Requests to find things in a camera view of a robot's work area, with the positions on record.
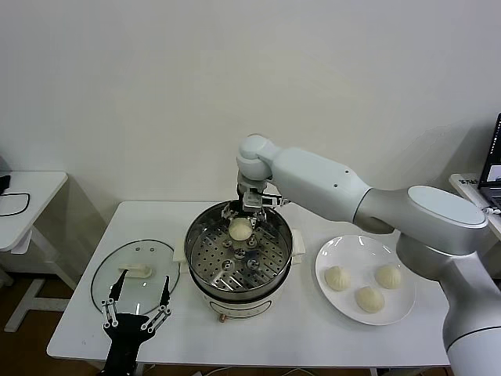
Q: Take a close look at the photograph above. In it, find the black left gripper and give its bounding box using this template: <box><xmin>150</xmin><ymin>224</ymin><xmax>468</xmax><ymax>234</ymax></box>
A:
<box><xmin>99</xmin><ymin>269</ymin><xmax>173</xmax><ymax>376</ymax></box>

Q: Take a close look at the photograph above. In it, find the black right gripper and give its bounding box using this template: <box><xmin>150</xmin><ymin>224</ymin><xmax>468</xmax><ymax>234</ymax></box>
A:
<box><xmin>221</xmin><ymin>183</ymin><xmax>271</xmax><ymax>233</ymax></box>

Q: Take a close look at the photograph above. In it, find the white steamed baozi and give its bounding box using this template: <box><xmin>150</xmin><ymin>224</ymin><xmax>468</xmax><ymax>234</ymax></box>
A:
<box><xmin>228</xmin><ymin>218</ymin><xmax>254</xmax><ymax>241</ymax></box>
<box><xmin>324</xmin><ymin>266</ymin><xmax>352</xmax><ymax>293</ymax></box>
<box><xmin>355</xmin><ymin>286</ymin><xmax>386</xmax><ymax>314</ymax></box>
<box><xmin>374</xmin><ymin>263</ymin><xmax>402</xmax><ymax>290</ymax></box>

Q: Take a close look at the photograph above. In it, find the round glass lid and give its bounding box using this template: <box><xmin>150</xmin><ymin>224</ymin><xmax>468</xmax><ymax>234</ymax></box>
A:
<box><xmin>90</xmin><ymin>238</ymin><xmax>182</xmax><ymax>319</ymax></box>

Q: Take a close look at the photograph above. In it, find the steel steamer basket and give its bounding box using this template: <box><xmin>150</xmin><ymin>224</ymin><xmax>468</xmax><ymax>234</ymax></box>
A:
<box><xmin>174</xmin><ymin>199</ymin><xmax>307</xmax><ymax>300</ymax></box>

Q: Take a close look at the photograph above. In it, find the white round plate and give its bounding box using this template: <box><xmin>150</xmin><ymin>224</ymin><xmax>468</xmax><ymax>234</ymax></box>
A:
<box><xmin>315</xmin><ymin>234</ymin><xmax>416</xmax><ymax>327</ymax></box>

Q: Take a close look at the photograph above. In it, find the open laptop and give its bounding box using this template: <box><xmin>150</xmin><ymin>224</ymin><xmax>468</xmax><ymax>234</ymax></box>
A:
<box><xmin>478</xmin><ymin>113</ymin><xmax>501</xmax><ymax>208</ymax></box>

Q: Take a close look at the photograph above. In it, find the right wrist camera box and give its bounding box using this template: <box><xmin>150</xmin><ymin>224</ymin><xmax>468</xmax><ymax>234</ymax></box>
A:
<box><xmin>241</xmin><ymin>191</ymin><xmax>293</xmax><ymax>211</ymax></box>

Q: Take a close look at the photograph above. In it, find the white side table with cable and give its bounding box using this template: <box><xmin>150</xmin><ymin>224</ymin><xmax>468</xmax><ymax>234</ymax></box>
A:
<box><xmin>0</xmin><ymin>171</ymin><xmax>75</xmax><ymax>334</ymax></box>

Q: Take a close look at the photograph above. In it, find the black cable loop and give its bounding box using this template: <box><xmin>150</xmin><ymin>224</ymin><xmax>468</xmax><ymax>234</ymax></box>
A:
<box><xmin>0</xmin><ymin>191</ymin><xmax>31</xmax><ymax>217</ymax></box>

